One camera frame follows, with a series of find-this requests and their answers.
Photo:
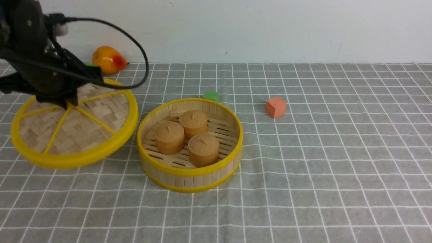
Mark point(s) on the green cube block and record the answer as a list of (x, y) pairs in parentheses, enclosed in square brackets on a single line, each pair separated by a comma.
[(213, 96)]

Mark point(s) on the brown toy bun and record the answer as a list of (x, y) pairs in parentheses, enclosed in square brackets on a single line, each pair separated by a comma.
[(194, 122), (203, 150), (170, 138)]

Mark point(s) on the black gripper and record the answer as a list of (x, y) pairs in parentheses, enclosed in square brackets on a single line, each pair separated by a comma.
[(42, 67)]

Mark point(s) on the orange cube block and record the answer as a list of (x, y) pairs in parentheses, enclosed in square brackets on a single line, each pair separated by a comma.
[(276, 107)]

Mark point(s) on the grey white checked tablecloth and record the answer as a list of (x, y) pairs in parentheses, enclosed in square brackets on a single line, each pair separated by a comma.
[(349, 162)]

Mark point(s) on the yellow woven bamboo steamer lid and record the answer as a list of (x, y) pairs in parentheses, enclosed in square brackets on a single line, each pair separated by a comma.
[(53, 137)]

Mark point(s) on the yellow bamboo steamer basket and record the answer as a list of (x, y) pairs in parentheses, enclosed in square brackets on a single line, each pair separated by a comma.
[(175, 172)]

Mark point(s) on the orange yellow toy pear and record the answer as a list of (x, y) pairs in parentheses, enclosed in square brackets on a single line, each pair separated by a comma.
[(109, 60)]

